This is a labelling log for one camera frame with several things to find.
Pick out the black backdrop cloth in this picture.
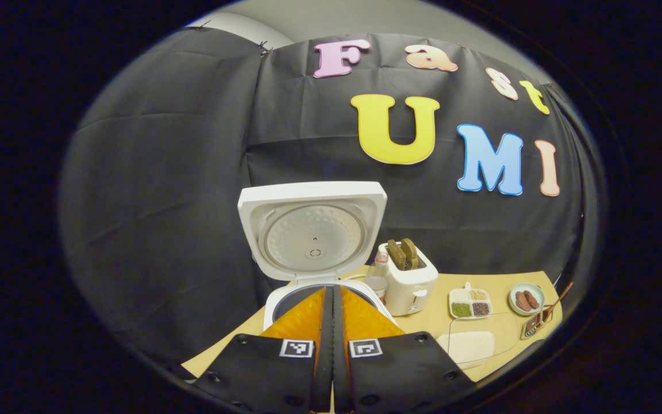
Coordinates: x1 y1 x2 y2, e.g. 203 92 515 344
58 26 602 369

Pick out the white divided dish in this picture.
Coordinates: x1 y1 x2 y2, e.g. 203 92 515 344
448 282 493 320

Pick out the brown bread slice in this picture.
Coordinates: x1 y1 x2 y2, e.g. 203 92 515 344
387 240 407 271
402 237 421 270

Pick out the pale green plate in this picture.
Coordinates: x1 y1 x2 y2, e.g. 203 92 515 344
507 282 546 317

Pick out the small clear bottle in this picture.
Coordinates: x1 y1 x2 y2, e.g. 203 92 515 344
365 251 391 304

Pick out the white toaster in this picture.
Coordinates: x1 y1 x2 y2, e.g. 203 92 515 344
377 239 440 317

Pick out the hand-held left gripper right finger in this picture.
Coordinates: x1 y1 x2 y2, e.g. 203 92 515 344
333 285 476 414

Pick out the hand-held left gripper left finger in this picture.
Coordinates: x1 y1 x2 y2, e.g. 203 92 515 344
193 285 333 414

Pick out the clear glass tray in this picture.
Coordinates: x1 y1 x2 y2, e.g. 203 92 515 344
437 312 522 370

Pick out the brown wooden spoon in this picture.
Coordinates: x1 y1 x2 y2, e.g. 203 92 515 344
542 281 575 324

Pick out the white rice cooker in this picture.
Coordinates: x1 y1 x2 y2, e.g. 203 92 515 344
237 181 396 334

